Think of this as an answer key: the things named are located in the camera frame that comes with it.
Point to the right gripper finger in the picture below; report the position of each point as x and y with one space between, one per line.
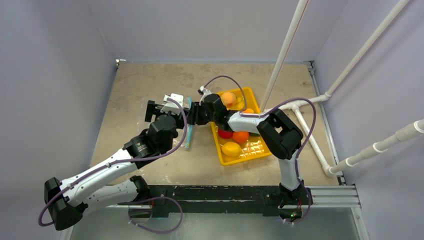
194 107
195 118

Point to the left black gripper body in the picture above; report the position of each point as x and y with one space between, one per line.
177 117

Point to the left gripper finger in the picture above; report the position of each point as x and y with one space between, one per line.
185 117
150 110

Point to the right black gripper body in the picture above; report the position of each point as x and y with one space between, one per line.
195 115

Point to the clear zip bag blue zipper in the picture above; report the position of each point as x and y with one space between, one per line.
189 128

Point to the orange peach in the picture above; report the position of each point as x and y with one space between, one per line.
229 99

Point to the red apple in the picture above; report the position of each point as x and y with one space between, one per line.
224 134

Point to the yellow lemon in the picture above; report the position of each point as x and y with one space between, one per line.
231 149

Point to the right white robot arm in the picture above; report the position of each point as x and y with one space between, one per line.
281 135

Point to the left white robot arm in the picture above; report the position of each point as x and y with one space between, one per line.
67 201

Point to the yellow banana bunch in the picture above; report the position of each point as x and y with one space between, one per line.
239 104

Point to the orange yellow mango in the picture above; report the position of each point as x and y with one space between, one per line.
248 111

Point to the orange fruit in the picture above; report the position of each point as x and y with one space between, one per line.
240 137

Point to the green avocado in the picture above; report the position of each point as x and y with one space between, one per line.
251 134

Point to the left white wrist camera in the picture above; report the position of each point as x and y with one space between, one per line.
173 103

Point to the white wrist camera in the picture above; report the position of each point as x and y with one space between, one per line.
173 103
203 91

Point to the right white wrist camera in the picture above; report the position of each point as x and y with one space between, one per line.
203 91

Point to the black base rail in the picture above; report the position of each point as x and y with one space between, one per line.
206 199

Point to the aluminium frame rail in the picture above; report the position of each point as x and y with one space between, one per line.
342 195

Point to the white pvc pipe frame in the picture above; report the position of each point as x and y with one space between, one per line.
409 132

